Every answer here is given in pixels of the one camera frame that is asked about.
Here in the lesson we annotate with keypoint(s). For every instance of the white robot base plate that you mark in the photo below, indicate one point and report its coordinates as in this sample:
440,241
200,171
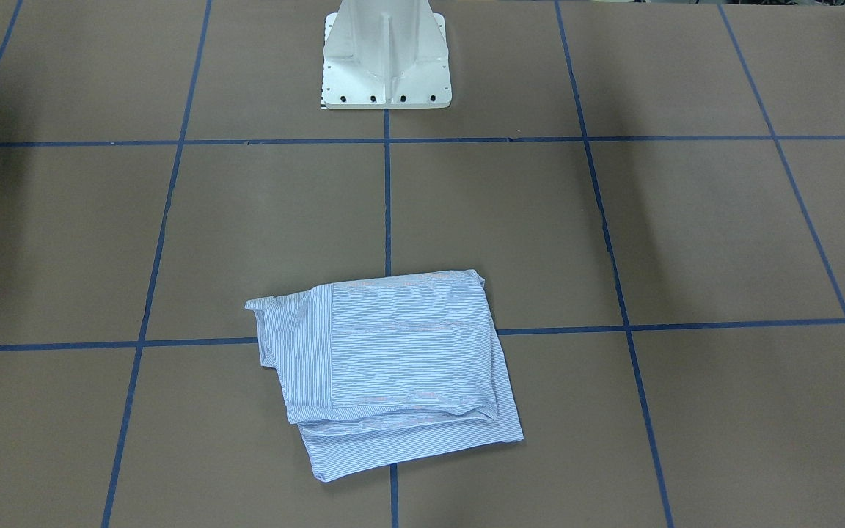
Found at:
385,55

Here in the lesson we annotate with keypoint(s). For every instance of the blue striped button shirt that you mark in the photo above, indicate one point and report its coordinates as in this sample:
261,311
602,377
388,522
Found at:
381,371

